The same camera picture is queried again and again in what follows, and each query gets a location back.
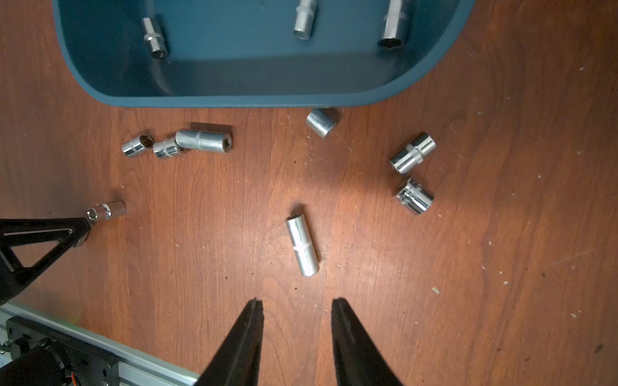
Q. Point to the chrome socket wide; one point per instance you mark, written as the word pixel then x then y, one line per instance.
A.
pixel 414 197

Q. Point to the small chrome socket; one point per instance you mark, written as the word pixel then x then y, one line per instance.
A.
pixel 106 211
pixel 167 149

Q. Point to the teal plastic storage box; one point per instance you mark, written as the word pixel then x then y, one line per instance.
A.
pixel 241 54

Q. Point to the small chrome socket end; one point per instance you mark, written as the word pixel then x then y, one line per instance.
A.
pixel 137 146

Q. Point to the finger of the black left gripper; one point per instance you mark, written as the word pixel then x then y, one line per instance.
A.
pixel 31 246

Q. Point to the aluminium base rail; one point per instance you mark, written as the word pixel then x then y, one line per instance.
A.
pixel 135 367

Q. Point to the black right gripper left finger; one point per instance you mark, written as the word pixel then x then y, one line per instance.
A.
pixel 237 361

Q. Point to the chrome socket stepped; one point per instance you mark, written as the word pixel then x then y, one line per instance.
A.
pixel 413 154

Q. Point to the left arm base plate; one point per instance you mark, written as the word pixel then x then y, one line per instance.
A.
pixel 58 352

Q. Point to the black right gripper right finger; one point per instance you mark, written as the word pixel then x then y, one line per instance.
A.
pixel 357 359

